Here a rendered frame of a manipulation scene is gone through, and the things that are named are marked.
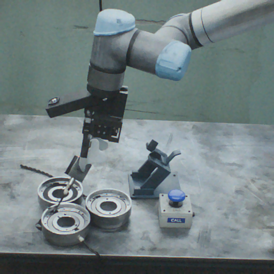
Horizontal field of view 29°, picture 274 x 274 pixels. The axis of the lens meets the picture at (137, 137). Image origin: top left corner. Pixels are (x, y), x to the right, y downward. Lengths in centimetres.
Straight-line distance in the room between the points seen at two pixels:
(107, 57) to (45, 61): 178
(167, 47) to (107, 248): 44
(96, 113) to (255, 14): 38
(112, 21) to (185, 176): 53
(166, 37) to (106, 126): 23
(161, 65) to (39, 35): 180
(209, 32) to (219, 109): 187
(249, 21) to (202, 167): 50
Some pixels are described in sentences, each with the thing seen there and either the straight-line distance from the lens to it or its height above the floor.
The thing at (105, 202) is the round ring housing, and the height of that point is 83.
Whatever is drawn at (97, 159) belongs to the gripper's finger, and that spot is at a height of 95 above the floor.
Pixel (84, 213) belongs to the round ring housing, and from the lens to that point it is 119.
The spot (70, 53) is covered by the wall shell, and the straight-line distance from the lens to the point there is 277.
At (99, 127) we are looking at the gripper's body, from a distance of 112.
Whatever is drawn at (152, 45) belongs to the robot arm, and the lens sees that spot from 101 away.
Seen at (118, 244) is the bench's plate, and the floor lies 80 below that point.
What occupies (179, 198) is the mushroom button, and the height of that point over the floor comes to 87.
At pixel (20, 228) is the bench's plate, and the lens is 121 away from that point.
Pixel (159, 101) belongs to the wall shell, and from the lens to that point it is 288.
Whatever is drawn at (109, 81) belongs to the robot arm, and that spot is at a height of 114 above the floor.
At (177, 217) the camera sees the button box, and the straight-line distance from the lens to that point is 119.
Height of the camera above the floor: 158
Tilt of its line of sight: 30 degrees down
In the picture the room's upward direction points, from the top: 4 degrees clockwise
